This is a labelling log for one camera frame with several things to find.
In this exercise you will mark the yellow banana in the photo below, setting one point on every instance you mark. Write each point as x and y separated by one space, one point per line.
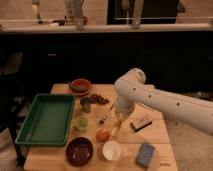
117 125

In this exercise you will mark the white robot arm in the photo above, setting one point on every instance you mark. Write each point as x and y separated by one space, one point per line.
130 89

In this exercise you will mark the metal cup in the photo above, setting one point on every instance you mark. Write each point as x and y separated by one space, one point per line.
86 105

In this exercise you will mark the orange plate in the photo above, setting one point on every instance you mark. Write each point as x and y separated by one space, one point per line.
79 82

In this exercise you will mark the green pepper on plate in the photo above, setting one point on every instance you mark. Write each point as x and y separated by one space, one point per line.
78 88

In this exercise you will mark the metal fork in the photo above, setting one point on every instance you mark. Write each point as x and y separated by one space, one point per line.
103 119

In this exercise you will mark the small green cup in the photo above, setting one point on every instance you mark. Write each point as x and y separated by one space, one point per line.
81 123

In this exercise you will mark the orange peach fruit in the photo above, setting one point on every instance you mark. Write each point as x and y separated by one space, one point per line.
102 135

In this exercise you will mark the black board eraser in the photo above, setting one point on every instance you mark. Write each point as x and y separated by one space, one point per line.
140 123

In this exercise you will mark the green plastic tray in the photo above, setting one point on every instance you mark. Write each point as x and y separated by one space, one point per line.
47 122

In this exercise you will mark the dark red bowl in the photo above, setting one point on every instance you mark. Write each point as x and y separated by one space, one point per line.
79 151

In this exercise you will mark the blue sponge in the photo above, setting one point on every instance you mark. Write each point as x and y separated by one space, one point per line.
145 154

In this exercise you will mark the dark chair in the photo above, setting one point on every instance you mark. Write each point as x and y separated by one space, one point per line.
12 99

